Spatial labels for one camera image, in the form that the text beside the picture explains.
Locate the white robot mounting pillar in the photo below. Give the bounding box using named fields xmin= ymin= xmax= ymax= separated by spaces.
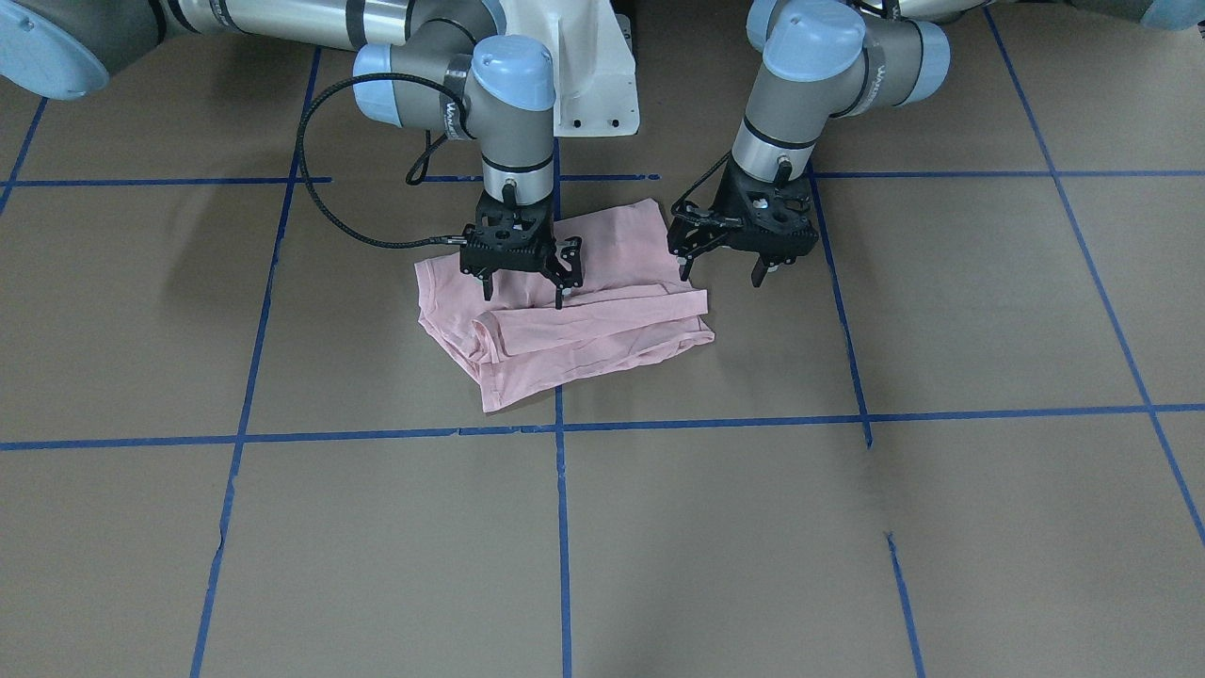
xmin=501 ymin=1 xmax=641 ymax=138

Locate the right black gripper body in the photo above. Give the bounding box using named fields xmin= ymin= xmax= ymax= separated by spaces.
xmin=459 ymin=193 xmax=562 ymax=279

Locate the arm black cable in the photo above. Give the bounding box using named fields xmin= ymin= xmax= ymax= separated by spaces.
xmin=294 ymin=72 xmax=472 ymax=250
xmin=670 ymin=151 xmax=735 ymax=232

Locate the pink Snoopy t-shirt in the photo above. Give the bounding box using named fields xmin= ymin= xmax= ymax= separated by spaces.
xmin=415 ymin=197 xmax=715 ymax=413

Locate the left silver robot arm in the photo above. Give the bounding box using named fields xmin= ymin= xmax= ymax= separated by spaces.
xmin=668 ymin=1 xmax=991 ymax=287

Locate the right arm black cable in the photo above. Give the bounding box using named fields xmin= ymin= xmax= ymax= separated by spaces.
xmin=294 ymin=72 xmax=472 ymax=250

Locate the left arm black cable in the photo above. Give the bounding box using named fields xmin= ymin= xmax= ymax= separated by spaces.
xmin=670 ymin=151 xmax=735 ymax=232

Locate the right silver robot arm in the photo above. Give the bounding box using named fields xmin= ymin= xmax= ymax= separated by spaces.
xmin=2 ymin=1 xmax=584 ymax=297

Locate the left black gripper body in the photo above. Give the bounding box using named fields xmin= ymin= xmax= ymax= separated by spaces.
xmin=670 ymin=169 xmax=819 ymax=266

